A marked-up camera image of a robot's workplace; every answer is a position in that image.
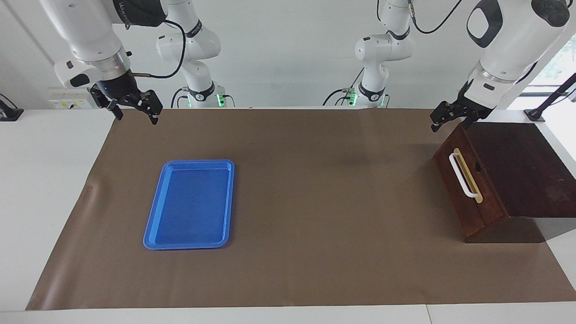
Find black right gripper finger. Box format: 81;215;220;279
136;90;163;125
90;85;124;121

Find dark wooden drawer cabinet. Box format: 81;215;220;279
433;121;576;244
433;124;507;239

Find blue plastic tray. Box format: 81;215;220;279
143;159;235;251

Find brown paper table mat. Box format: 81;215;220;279
26;107;576;311

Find black right base cable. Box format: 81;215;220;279
170;88;189;108

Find black base cable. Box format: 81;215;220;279
323;67;364;108
170;88;189;108

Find white wall socket box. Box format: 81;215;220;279
49;88;93;110

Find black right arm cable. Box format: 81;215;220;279
130;19;187;80

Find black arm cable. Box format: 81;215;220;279
130;19;187;80
407;0;464;35

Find black camera stand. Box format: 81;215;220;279
524;72;576;123

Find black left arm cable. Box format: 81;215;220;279
407;0;464;35

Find black left base cable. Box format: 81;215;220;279
323;67;364;108

